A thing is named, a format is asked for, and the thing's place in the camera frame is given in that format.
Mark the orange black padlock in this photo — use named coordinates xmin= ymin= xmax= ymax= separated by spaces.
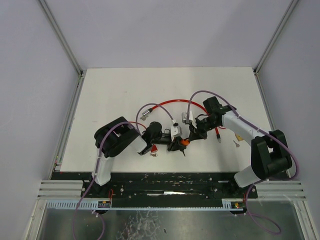
xmin=180 ymin=138 xmax=190 ymax=146

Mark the right aluminium frame post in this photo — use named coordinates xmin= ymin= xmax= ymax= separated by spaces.
xmin=253 ymin=0 xmax=300 ymax=76

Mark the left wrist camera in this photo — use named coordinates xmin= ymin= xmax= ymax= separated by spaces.
xmin=170 ymin=119 xmax=182 ymax=139

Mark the thick red cable lock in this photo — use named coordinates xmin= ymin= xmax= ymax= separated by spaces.
xmin=140 ymin=99 xmax=224 ymax=143

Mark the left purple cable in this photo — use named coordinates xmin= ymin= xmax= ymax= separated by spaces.
xmin=72 ymin=102 xmax=178 ymax=240

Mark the small red padlock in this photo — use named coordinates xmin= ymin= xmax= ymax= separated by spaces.
xmin=150 ymin=144 xmax=158 ymax=154

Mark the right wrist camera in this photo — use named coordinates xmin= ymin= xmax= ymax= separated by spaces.
xmin=181 ymin=110 xmax=197 ymax=128

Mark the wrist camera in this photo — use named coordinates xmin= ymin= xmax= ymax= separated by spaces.
xmin=170 ymin=119 xmax=182 ymax=139
xmin=181 ymin=110 xmax=197 ymax=128

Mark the left aluminium frame post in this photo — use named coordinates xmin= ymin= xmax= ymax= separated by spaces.
xmin=36 ymin=0 xmax=84 ymax=76

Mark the red padlock with thin cable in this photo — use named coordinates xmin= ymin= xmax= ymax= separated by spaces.
xmin=129 ymin=121 xmax=147 ymax=129

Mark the brass padlock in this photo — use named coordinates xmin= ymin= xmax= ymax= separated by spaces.
xmin=235 ymin=134 xmax=244 ymax=142

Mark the white cable duct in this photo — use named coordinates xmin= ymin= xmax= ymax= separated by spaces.
xmin=46 ymin=199 xmax=111 ymax=210

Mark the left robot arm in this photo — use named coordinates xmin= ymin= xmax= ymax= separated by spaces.
xmin=92 ymin=116 xmax=190 ymax=186

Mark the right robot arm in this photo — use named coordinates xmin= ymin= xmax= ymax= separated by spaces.
xmin=184 ymin=96 xmax=293 ymax=188

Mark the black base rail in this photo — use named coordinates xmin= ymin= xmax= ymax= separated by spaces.
xmin=82 ymin=172 xmax=258 ymax=208

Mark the aluminium frame post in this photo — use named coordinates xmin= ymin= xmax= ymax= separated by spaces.
xmin=36 ymin=0 xmax=84 ymax=76
xmin=253 ymin=0 xmax=300 ymax=76

